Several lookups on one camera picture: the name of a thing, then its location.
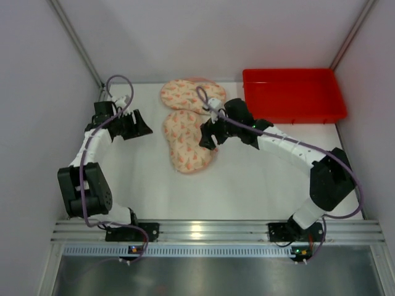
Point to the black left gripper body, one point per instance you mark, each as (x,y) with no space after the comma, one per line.
(129,122)

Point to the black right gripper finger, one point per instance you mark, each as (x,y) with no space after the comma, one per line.
(206,136)
(221,137)

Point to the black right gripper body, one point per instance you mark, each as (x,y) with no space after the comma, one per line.
(214,131)

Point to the floral mesh laundry bag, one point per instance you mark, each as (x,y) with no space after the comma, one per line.
(180,94)

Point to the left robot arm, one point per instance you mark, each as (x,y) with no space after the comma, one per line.
(84,188)

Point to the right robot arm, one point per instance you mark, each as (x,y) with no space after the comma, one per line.
(330,177)

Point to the red plastic tray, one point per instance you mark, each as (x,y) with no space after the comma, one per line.
(294,95)

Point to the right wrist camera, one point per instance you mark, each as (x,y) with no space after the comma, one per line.
(213,105)

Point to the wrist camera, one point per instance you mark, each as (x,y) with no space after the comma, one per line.
(213,105)
(122,101)

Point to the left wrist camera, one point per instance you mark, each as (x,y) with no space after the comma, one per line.
(122,101)

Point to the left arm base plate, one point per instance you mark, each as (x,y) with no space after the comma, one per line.
(125,234)

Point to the aluminium front rail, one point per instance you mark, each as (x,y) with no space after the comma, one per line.
(338,232)

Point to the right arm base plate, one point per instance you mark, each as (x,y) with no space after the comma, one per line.
(288,232)

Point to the slotted cable duct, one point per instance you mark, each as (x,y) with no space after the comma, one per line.
(193,251)

